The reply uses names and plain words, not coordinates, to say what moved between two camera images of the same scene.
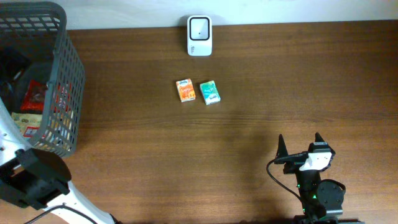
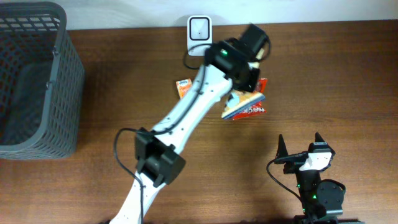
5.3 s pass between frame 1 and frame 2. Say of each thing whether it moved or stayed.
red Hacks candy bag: moved
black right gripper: stayed
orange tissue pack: stayed
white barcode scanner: stayed
